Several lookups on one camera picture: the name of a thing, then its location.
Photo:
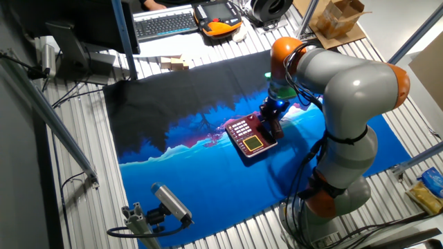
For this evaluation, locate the silver aluminium frame post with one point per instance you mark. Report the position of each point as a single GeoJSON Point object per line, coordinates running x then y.
{"type": "Point", "coordinates": [306, 19]}

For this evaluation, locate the yellow snack bag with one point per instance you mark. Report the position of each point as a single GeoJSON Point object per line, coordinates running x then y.
{"type": "Point", "coordinates": [424, 198]}

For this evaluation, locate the black computer keyboard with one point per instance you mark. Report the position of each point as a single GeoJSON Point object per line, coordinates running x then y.
{"type": "Point", "coordinates": [162, 24]}

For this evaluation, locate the grey aluminium frame bar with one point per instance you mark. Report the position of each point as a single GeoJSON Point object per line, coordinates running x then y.
{"type": "Point", "coordinates": [415, 34]}
{"type": "Point", "coordinates": [418, 157]}

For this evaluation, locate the short aluminium profile piece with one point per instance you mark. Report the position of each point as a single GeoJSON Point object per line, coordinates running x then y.
{"type": "Point", "coordinates": [136, 221]}

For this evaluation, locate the blue snack bag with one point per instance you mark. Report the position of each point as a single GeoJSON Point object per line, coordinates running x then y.
{"type": "Point", "coordinates": [432, 181]}

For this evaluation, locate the small silver cylinder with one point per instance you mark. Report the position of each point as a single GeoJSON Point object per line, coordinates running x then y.
{"type": "Point", "coordinates": [48, 58]}

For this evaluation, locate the blue grey frame post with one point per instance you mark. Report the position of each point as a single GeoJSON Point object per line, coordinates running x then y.
{"type": "Point", "coordinates": [124, 38]}

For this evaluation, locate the orange grey teach pendant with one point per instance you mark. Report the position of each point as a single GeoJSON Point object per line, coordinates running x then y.
{"type": "Point", "coordinates": [218, 27]}

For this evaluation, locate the black camera ball mount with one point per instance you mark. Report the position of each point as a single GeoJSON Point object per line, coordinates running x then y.
{"type": "Point", "coordinates": [155, 218]}

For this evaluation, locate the open cardboard box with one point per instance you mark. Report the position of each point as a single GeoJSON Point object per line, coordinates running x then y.
{"type": "Point", "coordinates": [332, 20]}

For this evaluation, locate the white paper sheet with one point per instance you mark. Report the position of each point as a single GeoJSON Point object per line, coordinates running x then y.
{"type": "Point", "coordinates": [180, 46]}

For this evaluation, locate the long grey frame bar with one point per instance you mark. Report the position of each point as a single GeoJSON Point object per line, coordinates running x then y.
{"type": "Point", "coordinates": [52, 117]}

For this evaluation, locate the large brown cardboard panel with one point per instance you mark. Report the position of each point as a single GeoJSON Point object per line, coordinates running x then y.
{"type": "Point", "coordinates": [429, 76]}

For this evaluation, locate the landscape print table cloth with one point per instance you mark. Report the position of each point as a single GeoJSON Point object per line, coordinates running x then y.
{"type": "Point", "coordinates": [173, 97]}

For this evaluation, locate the small cardboard box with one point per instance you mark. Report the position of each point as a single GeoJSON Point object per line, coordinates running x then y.
{"type": "Point", "coordinates": [177, 65]}
{"type": "Point", "coordinates": [165, 63]}

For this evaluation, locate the person right hand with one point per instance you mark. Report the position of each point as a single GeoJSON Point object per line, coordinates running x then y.
{"type": "Point", "coordinates": [154, 5]}

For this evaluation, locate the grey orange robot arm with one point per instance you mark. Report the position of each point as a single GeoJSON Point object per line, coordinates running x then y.
{"type": "Point", "coordinates": [353, 86]}

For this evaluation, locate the white crumpled lump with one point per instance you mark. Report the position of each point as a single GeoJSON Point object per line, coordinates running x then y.
{"type": "Point", "coordinates": [239, 34]}

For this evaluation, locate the black computer monitor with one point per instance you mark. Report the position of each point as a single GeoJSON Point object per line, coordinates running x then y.
{"type": "Point", "coordinates": [69, 14]}

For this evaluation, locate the maroon telephone handset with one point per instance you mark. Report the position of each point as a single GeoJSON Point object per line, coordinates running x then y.
{"type": "Point", "coordinates": [277, 130]}

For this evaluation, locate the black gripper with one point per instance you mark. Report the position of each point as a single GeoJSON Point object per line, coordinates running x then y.
{"type": "Point", "coordinates": [275, 107]}

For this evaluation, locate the silver depth camera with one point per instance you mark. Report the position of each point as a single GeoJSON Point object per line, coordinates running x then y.
{"type": "Point", "coordinates": [169, 200]}

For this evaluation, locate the flat brown cardboard sheet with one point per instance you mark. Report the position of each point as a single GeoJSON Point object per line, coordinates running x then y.
{"type": "Point", "coordinates": [342, 41]}

